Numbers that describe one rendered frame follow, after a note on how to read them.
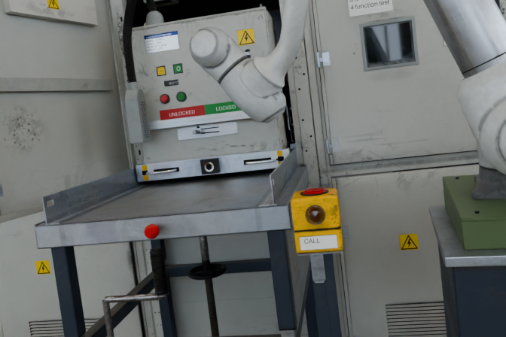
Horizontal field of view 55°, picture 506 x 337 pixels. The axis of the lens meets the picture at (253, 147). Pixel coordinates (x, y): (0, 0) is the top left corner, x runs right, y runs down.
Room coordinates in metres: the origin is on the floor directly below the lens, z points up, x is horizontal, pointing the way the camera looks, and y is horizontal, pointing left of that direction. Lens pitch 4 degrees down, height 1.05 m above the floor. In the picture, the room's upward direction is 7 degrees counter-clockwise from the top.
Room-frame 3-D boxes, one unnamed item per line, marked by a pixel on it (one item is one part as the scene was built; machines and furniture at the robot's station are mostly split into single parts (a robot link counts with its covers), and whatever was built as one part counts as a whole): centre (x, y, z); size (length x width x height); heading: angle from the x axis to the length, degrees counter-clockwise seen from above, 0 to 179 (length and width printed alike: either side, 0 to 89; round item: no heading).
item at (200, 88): (1.63, 0.15, 1.15); 0.48 x 0.01 x 0.48; 80
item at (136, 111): (1.61, 0.37, 1.09); 0.08 x 0.05 x 0.17; 170
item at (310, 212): (0.80, -0.09, 0.87); 0.03 x 0.01 x 0.03; 80
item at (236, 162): (1.65, 0.14, 0.90); 0.54 x 0.05 x 0.06; 80
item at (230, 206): (1.43, 0.18, 0.82); 0.68 x 0.62 x 0.06; 170
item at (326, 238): (0.84, -0.10, 0.85); 0.08 x 0.08 x 0.10; 80
